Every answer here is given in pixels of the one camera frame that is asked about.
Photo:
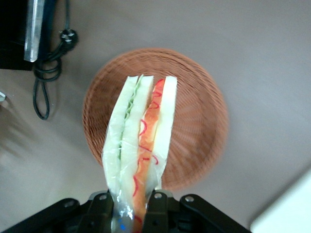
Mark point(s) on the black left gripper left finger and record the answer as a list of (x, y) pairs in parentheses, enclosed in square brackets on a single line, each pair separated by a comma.
[(98, 213)]

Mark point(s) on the triangle sandwich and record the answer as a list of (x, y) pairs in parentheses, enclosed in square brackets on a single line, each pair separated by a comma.
[(136, 136)]

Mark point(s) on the brown round wicker basket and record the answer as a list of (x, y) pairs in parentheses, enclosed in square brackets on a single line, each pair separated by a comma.
[(194, 121)]

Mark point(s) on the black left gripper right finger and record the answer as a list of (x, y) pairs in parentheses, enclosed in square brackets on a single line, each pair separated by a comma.
[(157, 211)]

